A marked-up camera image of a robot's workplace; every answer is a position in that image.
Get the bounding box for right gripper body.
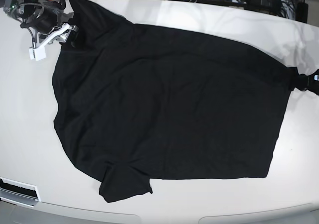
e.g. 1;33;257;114
34;11;73;45

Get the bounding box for black t-shirt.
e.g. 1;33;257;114
52;0;295;203

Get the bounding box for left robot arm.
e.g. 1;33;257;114
291;70;319;95

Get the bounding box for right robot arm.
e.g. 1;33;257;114
3;0;78;50

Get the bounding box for black power adapter box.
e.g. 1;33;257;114
296;2;309;23

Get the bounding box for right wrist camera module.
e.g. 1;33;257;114
29;46;46;61

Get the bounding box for table cable grommet slot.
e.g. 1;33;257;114
0;177;41;208

